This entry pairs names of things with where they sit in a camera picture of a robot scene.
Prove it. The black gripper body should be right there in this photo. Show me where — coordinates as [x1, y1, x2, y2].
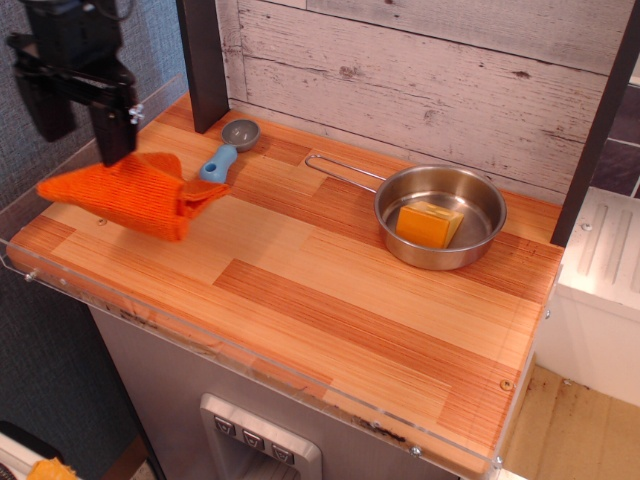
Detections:
[5, 0, 146, 124]

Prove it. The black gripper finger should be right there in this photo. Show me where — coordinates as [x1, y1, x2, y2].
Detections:
[15, 73, 76, 142]
[89, 104, 140, 167]

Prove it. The orange knitted cloth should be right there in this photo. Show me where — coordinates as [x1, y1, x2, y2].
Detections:
[37, 152, 231, 241]

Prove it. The grey cabinet with dispenser panel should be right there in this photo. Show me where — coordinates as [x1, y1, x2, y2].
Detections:
[90, 307, 453, 479]

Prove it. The yellow cheese wedge block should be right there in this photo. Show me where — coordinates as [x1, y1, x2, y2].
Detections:
[396, 201, 464, 249]

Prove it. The yellow object bottom left corner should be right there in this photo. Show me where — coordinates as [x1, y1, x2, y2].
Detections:
[26, 458, 78, 480]

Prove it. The dark left upright post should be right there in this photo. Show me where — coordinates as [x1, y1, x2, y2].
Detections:
[176, 0, 229, 133]

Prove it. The dark upright post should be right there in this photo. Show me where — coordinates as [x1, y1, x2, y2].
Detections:
[550, 1, 639, 247]
[176, 0, 229, 133]

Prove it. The blue handled grey scoop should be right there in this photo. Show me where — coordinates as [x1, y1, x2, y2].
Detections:
[199, 119, 261, 183]

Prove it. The steel pan with wire handle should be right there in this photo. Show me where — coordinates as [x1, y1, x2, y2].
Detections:
[305, 154, 507, 271]

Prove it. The dark right upright post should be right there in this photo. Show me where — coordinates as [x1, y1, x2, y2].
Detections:
[550, 1, 639, 247]

